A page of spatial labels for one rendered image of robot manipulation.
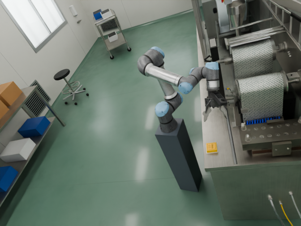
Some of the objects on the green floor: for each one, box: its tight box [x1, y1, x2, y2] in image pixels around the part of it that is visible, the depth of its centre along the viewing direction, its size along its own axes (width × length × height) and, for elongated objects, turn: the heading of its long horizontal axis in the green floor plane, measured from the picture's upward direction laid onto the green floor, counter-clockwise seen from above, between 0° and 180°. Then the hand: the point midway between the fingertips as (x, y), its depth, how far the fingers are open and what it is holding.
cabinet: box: [210, 165, 301, 220], centre depth 259 cm, size 252×64×86 cm, turn 13°
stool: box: [54, 69, 89, 105], centre depth 459 cm, size 55×53×62 cm
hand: (216, 120), depth 137 cm, fingers open, 14 cm apart
